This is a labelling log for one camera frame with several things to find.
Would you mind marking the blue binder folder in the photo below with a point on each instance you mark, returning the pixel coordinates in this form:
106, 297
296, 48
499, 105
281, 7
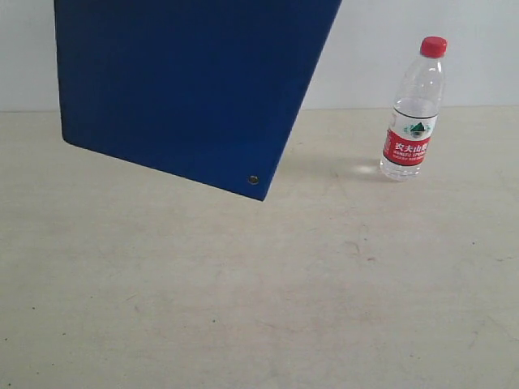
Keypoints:
205, 90

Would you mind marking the clear water bottle red label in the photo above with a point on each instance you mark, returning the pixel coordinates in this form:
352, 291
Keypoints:
415, 112

